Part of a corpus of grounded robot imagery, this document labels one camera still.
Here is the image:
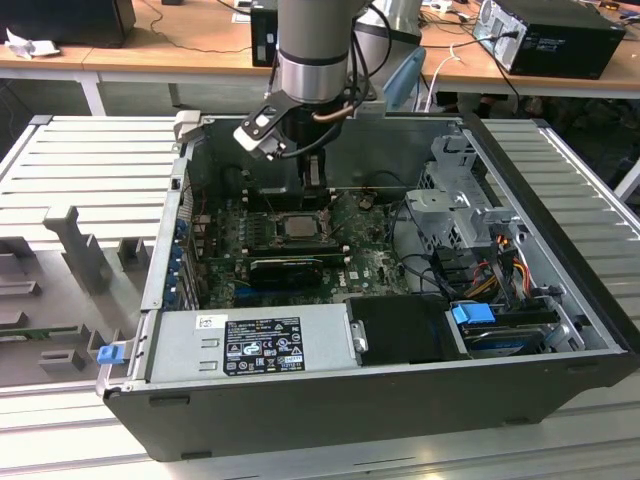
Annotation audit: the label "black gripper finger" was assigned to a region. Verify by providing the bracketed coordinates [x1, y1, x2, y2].
[297, 149, 330, 212]

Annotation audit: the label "silver CPU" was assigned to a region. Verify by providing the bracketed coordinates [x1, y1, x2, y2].
[280, 215, 322, 237]

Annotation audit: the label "metal socket cover frame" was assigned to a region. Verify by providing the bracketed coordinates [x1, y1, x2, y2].
[323, 191, 370, 239]

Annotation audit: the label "black RAM slot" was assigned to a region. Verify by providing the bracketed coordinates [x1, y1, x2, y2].
[243, 187, 335, 199]
[247, 251, 350, 265]
[243, 193, 335, 204]
[243, 242, 346, 252]
[244, 246, 349, 256]
[243, 202, 335, 213]
[243, 237, 341, 247]
[243, 197, 335, 208]

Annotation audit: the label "CPU socket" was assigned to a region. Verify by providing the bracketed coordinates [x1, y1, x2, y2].
[269, 210, 335, 242]

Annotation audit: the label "blue expansion slot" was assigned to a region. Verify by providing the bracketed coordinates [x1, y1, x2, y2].
[232, 285, 261, 307]

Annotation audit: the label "black fan housing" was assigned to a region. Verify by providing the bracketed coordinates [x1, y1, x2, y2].
[192, 149, 254, 199]

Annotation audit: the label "small black box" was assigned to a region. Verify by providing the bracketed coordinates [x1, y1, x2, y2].
[249, 1, 280, 69]

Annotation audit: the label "black graphics card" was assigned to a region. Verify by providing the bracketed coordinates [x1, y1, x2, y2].
[248, 256, 325, 290]

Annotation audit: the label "pale blue teach pendant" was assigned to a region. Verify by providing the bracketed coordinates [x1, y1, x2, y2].
[382, 45, 427, 112]

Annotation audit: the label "green motherboard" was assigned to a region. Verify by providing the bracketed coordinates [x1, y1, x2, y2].
[192, 192, 416, 309]

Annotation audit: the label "metal drive cage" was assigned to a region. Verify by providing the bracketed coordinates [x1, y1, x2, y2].
[399, 133, 534, 269]

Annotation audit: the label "black plastic shroud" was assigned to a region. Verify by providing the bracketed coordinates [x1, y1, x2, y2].
[344, 294, 471, 366]

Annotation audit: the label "grey power supply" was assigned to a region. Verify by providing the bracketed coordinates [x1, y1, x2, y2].
[144, 302, 361, 386]

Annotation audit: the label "hard disk blue carrier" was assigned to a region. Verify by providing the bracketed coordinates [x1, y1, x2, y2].
[448, 301, 549, 360]

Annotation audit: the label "black PC case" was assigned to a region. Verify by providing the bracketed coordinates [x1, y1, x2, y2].
[94, 110, 640, 464]

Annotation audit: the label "grey parts rack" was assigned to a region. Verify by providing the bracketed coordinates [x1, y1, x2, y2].
[0, 204, 156, 389]

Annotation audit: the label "large black box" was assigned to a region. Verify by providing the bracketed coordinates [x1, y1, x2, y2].
[0, 0, 137, 50]

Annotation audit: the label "blue case latch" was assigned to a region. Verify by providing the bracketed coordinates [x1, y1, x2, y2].
[97, 344, 125, 366]

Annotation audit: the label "black desktop computer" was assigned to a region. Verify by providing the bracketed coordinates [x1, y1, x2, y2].
[472, 0, 627, 81]

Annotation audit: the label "crumpled white paper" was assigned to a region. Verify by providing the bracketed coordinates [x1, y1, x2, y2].
[3, 27, 61, 61]

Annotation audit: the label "green RAM stick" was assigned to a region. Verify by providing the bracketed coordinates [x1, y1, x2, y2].
[0, 324, 81, 342]

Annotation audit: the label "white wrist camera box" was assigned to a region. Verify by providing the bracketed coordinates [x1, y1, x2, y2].
[232, 98, 289, 162]

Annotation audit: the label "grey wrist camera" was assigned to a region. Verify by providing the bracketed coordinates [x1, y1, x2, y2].
[355, 89, 389, 120]

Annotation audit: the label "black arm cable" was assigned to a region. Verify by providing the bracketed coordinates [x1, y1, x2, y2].
[344, 4, 399, 124]

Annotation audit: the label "thin black cable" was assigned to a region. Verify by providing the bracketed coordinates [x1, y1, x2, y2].
[371, 170, 404, 190]

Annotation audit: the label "grey case handle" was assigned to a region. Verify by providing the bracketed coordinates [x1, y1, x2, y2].
[172, 109, 204, 161]

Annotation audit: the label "white cable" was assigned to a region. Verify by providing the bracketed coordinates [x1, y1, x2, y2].
[413, 43, 464, 112]

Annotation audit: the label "black cable bundle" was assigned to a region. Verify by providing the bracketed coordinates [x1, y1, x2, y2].
[391, 199, 481, 300]

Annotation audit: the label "yellow red power wires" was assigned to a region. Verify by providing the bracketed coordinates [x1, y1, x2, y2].
[464, 234, 535, 304]

